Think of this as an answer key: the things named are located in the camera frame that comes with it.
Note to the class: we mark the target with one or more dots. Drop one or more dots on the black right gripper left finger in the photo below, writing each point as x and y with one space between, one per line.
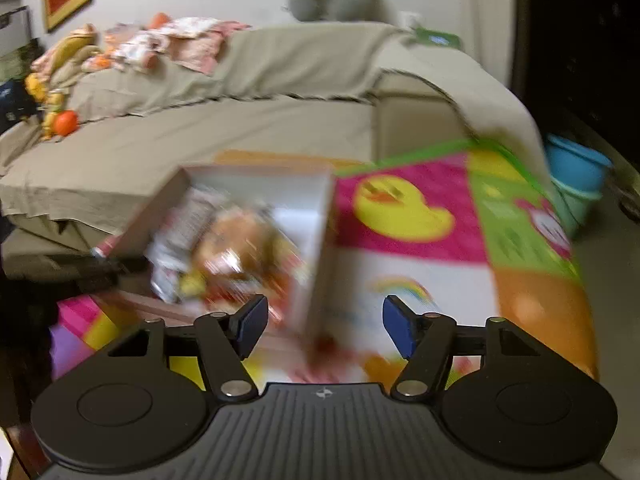
220 342

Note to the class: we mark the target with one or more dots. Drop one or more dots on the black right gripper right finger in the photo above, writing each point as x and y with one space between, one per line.
429 343

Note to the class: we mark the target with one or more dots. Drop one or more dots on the pink cardboard box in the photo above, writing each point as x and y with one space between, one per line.
165 231

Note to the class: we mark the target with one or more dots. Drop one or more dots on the bread packet with label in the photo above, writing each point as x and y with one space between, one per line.
244 242

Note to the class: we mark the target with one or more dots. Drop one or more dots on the colourful play mat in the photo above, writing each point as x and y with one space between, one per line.
459 230

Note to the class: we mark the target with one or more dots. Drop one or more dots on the beige sofa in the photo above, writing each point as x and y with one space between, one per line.
250 124

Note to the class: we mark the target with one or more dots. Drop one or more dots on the blue plastic bucket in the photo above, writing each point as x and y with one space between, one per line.
576 165

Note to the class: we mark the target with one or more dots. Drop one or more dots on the orange ball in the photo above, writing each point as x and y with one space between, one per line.
65 123

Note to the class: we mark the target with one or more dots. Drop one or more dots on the pink baby clothes pile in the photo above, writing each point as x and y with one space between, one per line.
193 43

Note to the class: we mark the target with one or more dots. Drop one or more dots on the beige curtain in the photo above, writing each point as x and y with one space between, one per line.
490 25

